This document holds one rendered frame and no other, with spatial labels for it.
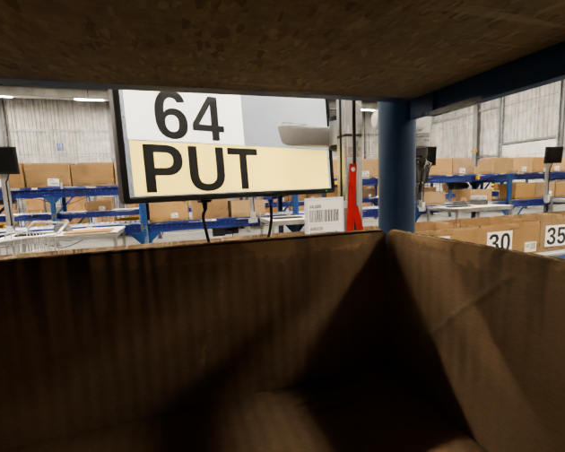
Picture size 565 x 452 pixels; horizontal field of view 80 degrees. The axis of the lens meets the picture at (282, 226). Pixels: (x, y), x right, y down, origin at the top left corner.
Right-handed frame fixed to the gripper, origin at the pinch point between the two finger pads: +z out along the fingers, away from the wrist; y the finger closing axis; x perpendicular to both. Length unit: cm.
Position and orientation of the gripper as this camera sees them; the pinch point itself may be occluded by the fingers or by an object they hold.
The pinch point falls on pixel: (418, 192)
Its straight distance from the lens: 169.5
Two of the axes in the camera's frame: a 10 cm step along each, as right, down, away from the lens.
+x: 8.4, -1.2, 5.2
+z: 0.5, 9.9, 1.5
